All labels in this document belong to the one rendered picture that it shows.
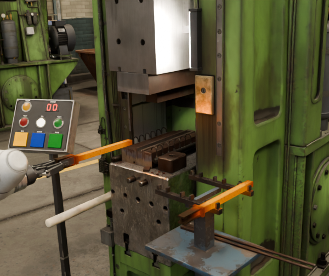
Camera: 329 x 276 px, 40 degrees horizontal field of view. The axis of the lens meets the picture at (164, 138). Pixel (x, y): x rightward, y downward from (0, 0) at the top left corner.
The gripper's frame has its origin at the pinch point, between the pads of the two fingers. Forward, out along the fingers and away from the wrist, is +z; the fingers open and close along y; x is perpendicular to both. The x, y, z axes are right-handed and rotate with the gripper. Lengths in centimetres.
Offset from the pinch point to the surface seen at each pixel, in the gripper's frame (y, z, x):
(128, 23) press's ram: -3, 45, 52
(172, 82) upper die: 7, 62, 23
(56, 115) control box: -49, 34, 6
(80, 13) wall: -716, 622, 39
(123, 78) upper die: -8, 44, 27
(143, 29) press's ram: 6, 45, 49
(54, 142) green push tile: -44, 27, -6
